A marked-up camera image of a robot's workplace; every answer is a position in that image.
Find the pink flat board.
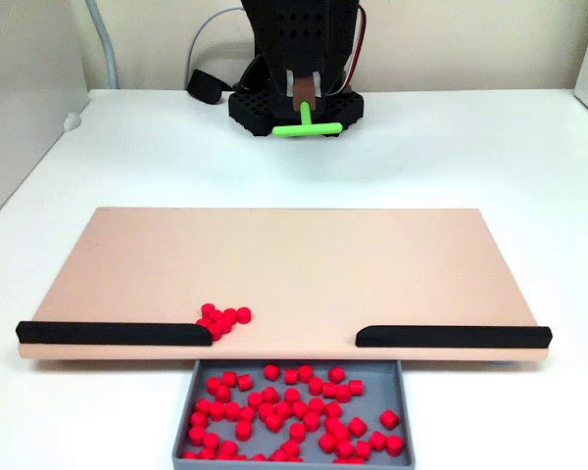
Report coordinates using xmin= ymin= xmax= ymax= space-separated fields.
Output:
xmin=17 ymin=207 xmax=553 ymax=363

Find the black edge rail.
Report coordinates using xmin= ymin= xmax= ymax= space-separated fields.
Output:
xmin=15 ymin=320 xmax=213 ymax=348
xmin=355 ymin=324 xmax=554 ymax=350

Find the white cable conduit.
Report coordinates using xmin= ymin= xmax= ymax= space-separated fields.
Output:
xmin=84 ymin=0 xmax=119 ymax=90

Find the white red black servo cable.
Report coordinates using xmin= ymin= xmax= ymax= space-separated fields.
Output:
xmin=330 ymin=4 xmax=368 ymax=97

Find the brown tool holder block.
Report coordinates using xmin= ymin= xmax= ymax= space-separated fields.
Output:
xmin=291 ymin=76 xmax=319 ymax=110

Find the grey tray container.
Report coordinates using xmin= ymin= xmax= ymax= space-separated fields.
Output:
xmin=170 ymin=358 xmax=417 ymax=470

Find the green T-shaped pusher tool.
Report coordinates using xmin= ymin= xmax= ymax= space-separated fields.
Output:
xmin=270 ymin=100 xmax=345 ymax=139

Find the pale grey power cable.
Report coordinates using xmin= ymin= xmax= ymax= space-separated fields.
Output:
xmin=183 ymin=4 xmax=242 ymax=92

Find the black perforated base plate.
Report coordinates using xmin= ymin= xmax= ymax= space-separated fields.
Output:
xmin=227 ymin=85 xmax=366 ymax=138

